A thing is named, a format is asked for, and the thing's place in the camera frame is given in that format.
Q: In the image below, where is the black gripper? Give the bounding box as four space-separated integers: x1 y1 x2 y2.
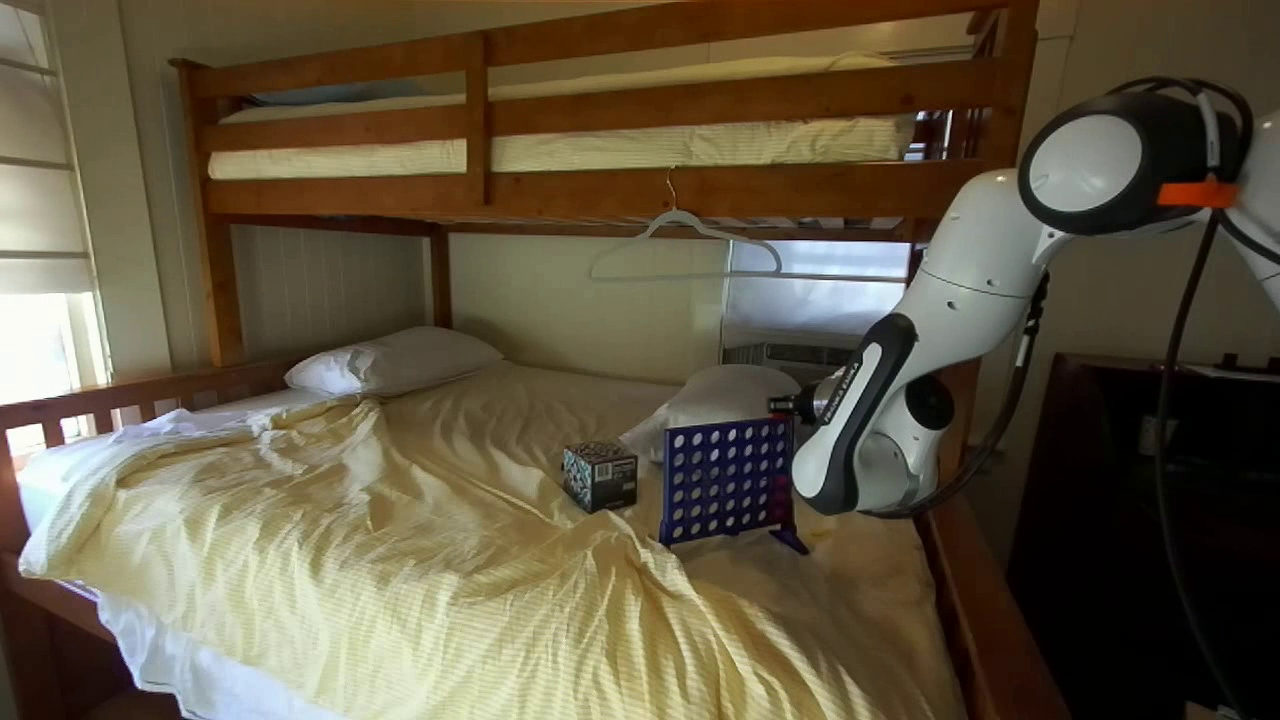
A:
766 378 845 429

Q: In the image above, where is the white folded blanket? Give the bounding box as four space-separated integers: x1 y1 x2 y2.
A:
615 359 808 463

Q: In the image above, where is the small bright window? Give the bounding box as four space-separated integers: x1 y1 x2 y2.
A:
716 235 927 382

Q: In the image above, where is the black patterned cube box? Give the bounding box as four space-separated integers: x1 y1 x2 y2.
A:
557 439 644 516

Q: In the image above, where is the white plastic clothes hanger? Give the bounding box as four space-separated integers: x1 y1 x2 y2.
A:
583 200 790 289

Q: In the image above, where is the dark wooden dresser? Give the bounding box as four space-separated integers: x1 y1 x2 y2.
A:
1004 351 1280 720

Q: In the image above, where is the flat white pillow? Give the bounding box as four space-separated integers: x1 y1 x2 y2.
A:
279 324 509 403

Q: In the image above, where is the yellow bed blanket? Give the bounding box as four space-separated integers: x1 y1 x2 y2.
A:
15 359 971 720

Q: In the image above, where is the bunk mattress with pale sheet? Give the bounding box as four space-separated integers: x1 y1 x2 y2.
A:
204 12 993 183

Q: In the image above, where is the white bed sheet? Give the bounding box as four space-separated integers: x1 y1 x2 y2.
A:
13 397 353 720

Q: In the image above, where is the window with white blinds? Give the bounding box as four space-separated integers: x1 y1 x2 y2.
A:
0 0 118 453

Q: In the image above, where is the wooden bunk bed frame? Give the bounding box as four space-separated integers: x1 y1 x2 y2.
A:
0 0 1071 720

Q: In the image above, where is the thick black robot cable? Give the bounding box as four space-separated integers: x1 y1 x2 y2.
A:
1095 73 1280 720

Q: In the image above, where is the orange cable clip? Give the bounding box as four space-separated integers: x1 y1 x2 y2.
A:
1152 174 1245 211

